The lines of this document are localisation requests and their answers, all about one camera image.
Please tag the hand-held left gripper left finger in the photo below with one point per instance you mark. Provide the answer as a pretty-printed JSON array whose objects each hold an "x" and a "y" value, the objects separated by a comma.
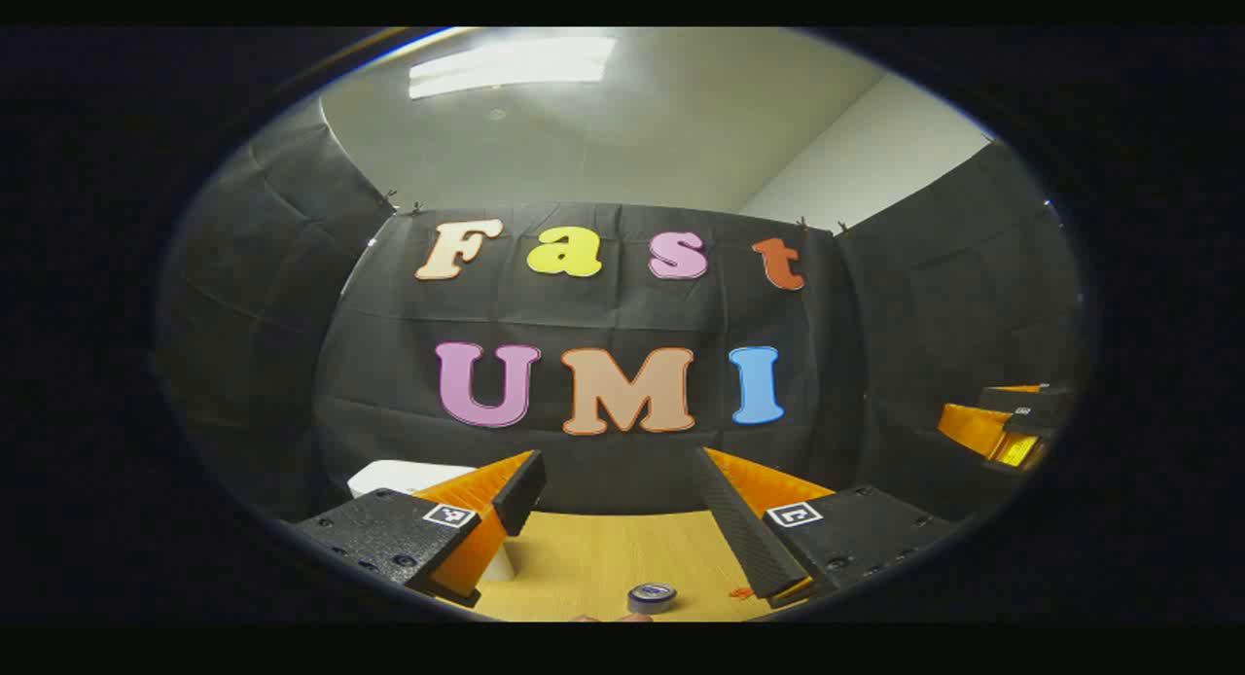
[{"x": 520, "y": 490}]

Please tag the white desktop garbage bin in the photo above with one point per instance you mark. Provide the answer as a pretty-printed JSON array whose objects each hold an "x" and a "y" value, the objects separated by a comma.
[{"x": 389, "y": 476}]

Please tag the black backdrop cloth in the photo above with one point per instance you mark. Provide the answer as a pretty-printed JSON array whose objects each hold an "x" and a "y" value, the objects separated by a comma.
[{"x": 603, "y": 461}]

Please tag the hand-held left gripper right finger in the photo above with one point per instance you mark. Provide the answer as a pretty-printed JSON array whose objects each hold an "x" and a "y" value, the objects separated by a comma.
[{"x": 744, "y": 539}]

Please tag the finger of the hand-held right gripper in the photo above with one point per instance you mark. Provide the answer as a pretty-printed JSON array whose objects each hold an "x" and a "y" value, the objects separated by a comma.
[{"x": 973, "y": 430}]

